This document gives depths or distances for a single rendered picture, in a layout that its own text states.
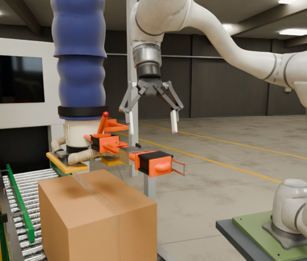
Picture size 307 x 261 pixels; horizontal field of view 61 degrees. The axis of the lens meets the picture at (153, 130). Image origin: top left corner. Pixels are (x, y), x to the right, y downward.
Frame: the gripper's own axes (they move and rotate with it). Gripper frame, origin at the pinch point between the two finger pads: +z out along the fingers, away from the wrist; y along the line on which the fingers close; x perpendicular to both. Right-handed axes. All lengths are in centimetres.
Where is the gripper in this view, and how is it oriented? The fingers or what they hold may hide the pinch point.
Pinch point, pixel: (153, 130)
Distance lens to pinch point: 79.8
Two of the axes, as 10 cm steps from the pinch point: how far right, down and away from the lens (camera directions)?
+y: -9.7, 0.5, -2.4
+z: 0.8, 9.9, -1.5
